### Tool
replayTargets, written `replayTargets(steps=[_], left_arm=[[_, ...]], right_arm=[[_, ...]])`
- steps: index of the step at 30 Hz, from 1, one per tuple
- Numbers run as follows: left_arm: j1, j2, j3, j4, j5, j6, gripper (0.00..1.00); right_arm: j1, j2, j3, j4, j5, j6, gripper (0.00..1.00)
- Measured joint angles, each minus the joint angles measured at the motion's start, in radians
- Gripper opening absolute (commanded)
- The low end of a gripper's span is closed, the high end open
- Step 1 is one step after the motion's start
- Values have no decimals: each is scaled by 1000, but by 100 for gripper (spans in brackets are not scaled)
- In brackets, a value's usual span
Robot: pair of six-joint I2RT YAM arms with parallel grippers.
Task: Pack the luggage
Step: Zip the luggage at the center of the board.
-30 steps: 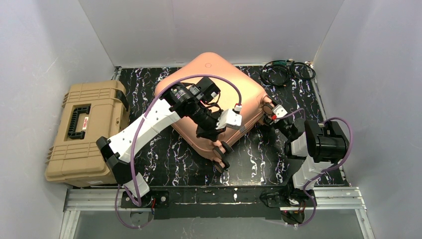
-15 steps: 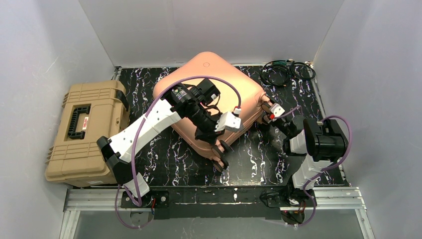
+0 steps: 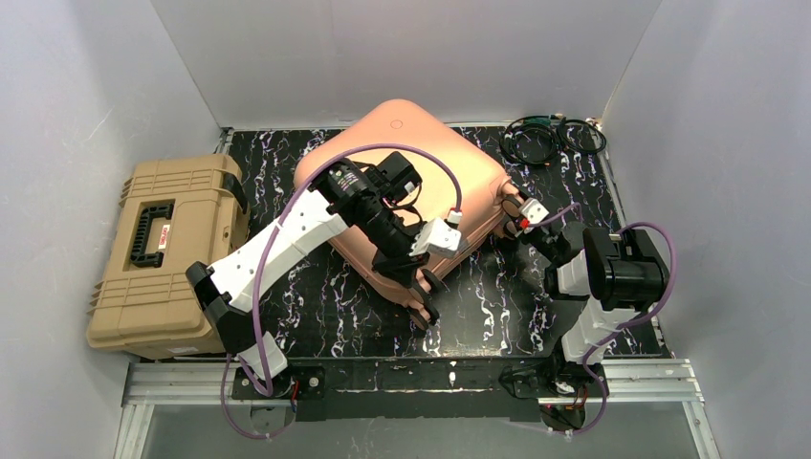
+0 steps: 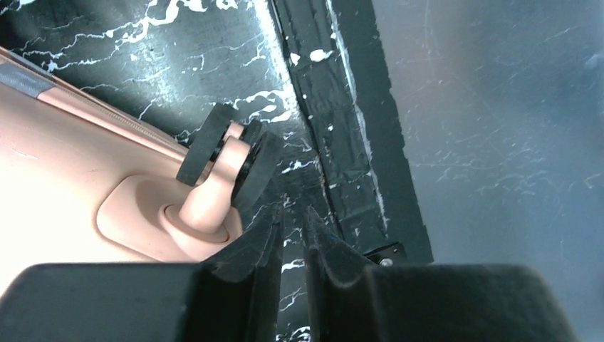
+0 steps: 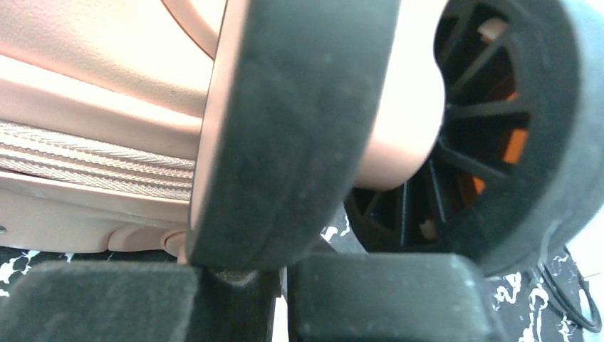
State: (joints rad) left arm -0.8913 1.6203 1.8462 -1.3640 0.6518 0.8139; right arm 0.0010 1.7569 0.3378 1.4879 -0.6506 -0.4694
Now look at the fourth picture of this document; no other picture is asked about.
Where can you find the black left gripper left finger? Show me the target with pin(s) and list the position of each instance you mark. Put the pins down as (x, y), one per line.
(232, 296)

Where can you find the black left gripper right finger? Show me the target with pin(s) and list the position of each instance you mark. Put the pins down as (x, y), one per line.
(351, 298)

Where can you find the pink suitcase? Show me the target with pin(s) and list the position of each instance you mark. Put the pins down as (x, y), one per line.
(82, 181)

